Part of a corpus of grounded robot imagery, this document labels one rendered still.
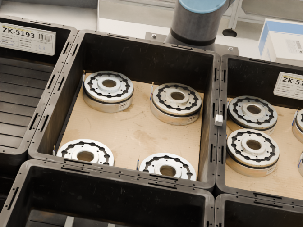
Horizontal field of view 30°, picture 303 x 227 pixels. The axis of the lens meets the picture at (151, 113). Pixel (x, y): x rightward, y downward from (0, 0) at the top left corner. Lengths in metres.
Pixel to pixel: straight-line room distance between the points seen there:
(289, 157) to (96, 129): 0.38
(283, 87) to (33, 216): 0.59
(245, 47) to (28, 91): 0.73
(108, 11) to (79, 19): 1.58
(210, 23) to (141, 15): 1.83
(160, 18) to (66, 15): 1.61
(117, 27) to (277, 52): 0.47
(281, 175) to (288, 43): 0.57
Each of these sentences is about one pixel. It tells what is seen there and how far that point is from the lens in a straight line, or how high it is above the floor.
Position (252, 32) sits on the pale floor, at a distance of 3.22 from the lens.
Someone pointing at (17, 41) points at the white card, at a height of 0.88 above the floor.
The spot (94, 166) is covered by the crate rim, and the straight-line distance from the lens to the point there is 0.89.
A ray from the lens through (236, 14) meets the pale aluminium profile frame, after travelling 3.06.
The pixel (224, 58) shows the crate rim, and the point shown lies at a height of 0.93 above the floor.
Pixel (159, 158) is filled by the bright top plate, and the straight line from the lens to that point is 1.01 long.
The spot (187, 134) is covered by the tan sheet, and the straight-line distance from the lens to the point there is 1.12.
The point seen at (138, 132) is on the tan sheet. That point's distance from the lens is 1.11.
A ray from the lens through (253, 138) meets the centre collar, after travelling 1.10.
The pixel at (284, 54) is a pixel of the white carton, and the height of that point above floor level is 0.79.
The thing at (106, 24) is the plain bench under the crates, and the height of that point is 0.70.
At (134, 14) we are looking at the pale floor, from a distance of 3.17.
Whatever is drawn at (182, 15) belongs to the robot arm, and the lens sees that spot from 1.36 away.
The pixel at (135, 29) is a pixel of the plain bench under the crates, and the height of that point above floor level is 0.70.
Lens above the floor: 1.56
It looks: 39 degrees down
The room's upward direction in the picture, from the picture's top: 10 degrees clockwise
